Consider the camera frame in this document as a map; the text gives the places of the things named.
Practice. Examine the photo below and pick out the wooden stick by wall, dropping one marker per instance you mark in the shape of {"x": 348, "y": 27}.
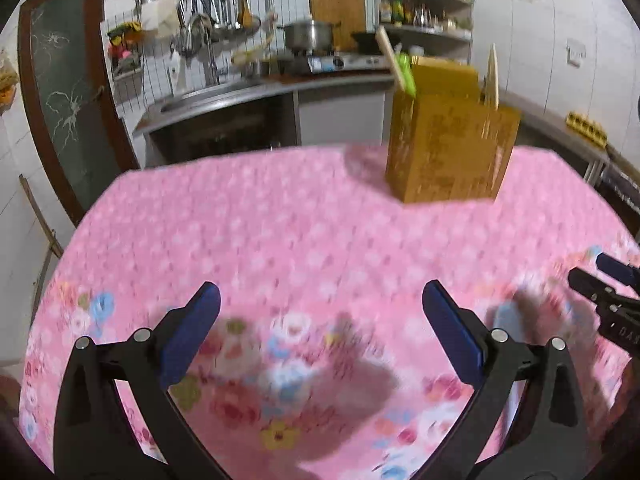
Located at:
{"x": 54, "y": 245}

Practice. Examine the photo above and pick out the steel cooking pot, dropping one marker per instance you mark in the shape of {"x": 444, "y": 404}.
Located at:
{"x": 309, "y": 37}

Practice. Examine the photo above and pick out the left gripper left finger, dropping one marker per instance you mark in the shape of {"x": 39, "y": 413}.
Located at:
{"x": 93, "y": 438}

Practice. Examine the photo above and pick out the yellow egg tray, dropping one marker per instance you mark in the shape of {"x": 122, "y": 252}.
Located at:
{"x": 589, "y": 130}

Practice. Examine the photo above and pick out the wooden cutting board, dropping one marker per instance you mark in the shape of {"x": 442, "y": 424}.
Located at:
{"x": 345, "y": 16}

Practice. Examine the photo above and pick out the green frog handle utensil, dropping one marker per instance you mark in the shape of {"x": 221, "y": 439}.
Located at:
{"x": 406, "y": 74}

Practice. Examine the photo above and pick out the pink floral tablecloth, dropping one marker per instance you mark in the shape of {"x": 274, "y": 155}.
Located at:
{"x": 322, "y": 364}

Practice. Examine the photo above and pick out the corner shelf with bottles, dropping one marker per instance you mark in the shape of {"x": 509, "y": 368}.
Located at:
{"x": 439, "y": 28}

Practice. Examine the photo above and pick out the thin wooden chopstick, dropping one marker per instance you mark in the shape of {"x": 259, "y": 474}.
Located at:
{"x": 491, "y": 86}

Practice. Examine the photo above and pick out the light blue plastic spoon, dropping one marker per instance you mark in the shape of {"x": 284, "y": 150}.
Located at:
{"x": 508, "y": 317}

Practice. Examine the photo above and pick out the wall power socket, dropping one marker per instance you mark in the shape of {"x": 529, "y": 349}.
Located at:
{"x": 576, "y": 52}

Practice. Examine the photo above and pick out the yellow perforated utensil holder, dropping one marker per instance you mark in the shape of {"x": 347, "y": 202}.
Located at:
{"x": 448, "y": 139}

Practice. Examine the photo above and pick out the dark glass door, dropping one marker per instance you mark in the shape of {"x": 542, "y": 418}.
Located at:
{"x": 80, "y": 140}

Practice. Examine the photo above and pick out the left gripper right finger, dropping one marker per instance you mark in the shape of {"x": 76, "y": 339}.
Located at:
{"x": 548, "y": 436}

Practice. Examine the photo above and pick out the gas stove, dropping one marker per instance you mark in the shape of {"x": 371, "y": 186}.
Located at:
{"x": 338, "y": 63}

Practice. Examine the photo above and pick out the kitchen counter cabinet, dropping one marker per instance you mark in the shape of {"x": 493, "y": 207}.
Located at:
{"x": 266, "y": 114}

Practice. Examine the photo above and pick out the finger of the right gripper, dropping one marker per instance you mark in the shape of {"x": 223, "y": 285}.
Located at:
{"x": 625, "y": 274}
{"x": 591, "y": 287}

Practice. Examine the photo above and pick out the hanging utensil rack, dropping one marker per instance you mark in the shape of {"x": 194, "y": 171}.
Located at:
{"x": 202, "y": 23}

